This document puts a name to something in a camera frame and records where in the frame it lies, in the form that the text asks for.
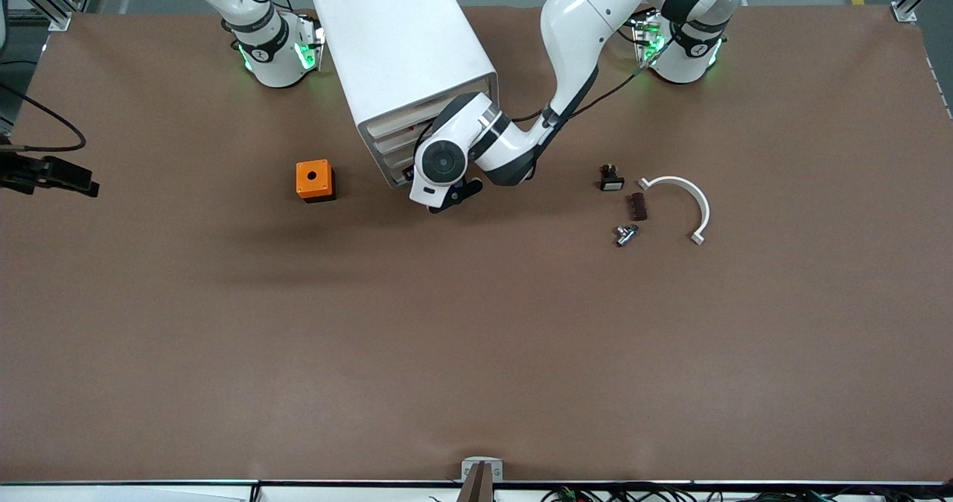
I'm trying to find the orange button enclosure box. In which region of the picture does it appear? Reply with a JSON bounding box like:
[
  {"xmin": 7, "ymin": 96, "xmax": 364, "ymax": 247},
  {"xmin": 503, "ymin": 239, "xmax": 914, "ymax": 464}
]
[{"xmin": 296, "ymin": 159, "xmax": 337, "ymax": 204}]

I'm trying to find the white curved plastic bracket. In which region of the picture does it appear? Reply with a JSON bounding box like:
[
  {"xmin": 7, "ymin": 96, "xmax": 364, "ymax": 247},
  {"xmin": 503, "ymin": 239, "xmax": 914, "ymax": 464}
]
[{"xmin": 638, "ymin": 176, "xmax": 712, "ymax": 247}]

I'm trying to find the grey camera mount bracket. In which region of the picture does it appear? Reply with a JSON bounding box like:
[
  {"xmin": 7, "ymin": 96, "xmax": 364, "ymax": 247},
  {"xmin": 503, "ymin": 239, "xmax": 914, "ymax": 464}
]
[{"xmin": 456, "ymin": 457, "xmax": 505, "ymax": 502}]

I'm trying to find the black cable bundle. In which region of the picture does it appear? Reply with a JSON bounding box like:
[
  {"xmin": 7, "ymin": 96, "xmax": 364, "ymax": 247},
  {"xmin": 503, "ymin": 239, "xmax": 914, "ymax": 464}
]
[{"xmin": 540, "ymin": 482, "xmax": 953, "ymax": 502}]

